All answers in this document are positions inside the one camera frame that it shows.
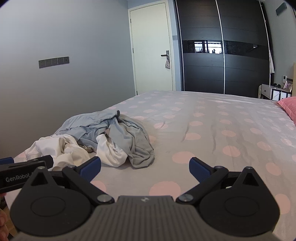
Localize light blue garment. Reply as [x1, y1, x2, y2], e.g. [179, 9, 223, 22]
[53, 110, 121, 154]

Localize cream white shirt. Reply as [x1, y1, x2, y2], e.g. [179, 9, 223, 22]
[24, 134, 94, 168]

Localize white garment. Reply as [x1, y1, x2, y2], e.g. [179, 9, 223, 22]
[95, 134, 129, 166]

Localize dark wall-mounted box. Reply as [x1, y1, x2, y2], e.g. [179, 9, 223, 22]
[275, 2, 287, 16]

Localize grey wall switch panel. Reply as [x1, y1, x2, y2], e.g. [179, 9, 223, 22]
[38, 56, 70, 69]

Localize white door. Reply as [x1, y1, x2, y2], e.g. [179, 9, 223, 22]
[128, 2, 176, 95]

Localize white hanging cloth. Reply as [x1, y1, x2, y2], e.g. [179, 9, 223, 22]
[269, 49, 276, 75]

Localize beige stockings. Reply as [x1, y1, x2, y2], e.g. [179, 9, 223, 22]
[78, 144, 93, 154]

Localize white nightstand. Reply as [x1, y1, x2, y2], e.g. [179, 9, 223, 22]
[258, 84, 292, 101]

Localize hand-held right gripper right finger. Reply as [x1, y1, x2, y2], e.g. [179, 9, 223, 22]
[175, 157, 266, 205]

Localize dark door handle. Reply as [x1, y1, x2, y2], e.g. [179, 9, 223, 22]
[160, 49, 171, 63]

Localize person's left hand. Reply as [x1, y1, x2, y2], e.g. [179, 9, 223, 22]
[0, 209, 9, 235]

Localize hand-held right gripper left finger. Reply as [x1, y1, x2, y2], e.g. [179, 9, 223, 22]
[23, 157, 115, 205]

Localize bed with polka dot sheet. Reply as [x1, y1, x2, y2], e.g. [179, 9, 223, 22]
[13, 90, 296, 241]

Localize dark sliding door wardrobe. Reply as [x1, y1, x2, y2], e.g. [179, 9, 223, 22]
[173, 0, 275, 99]

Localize pink pillow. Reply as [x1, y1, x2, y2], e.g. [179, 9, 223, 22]
[277, 96, 296, 127]

